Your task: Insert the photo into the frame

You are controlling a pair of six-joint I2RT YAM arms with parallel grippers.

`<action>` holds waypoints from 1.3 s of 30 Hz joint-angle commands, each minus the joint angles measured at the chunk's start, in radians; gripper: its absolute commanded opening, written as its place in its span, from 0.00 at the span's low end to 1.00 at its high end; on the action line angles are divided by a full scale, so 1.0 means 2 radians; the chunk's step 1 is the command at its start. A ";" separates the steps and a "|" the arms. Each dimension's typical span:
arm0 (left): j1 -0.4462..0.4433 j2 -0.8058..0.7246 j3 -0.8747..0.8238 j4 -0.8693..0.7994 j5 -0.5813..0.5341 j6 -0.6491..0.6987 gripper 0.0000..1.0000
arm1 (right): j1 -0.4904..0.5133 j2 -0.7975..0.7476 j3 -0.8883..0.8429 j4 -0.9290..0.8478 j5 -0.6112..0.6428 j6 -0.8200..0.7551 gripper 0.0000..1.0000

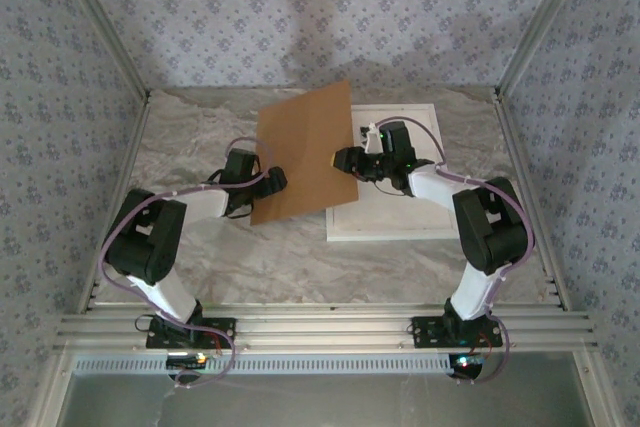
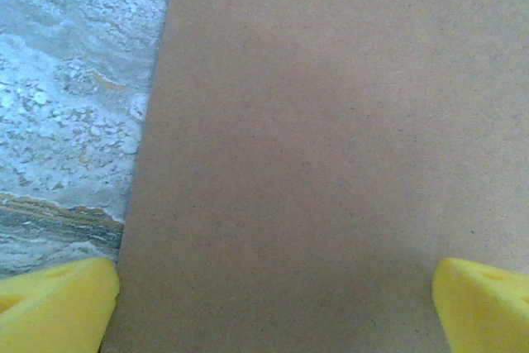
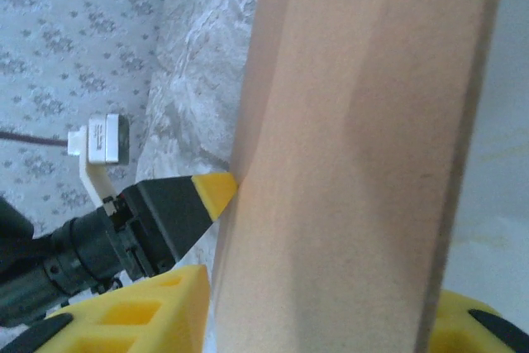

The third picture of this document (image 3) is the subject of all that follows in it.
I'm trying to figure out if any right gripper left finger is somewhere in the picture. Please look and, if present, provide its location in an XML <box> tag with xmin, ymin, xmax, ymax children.
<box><xmin>0</xmin><ymin>264</ymin><xmax>212</xmax><ymax>353</ymax></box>

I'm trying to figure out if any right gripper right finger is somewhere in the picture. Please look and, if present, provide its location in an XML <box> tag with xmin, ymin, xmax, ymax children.
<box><xmin>427</xmin><ymin>289</ymin><xmax>529</xmax><ymax>353</ymax></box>

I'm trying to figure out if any white wooden picture frame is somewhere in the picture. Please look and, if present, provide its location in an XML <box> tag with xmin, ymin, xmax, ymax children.
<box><xmin>210</xmin><ymin>0</ymin><xmax>510</xmax><ymax>353</ymax></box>

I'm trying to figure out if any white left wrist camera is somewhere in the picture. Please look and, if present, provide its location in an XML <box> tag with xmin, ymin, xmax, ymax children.
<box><xmin>67</xmin><ymin>112</ymin><xmax>131</xmax><ymax>208</ymax></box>

